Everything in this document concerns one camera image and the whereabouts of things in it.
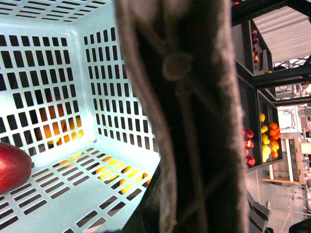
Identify brown basket handle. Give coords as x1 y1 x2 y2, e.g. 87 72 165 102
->
114 0 249 233

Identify red mango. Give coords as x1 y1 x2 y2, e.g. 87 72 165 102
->
0 142 34 195

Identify light blue plastic basket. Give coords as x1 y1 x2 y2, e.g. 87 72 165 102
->
0 0 160 233

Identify black fruit display tray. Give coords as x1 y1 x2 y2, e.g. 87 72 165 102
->
238 75 283 171

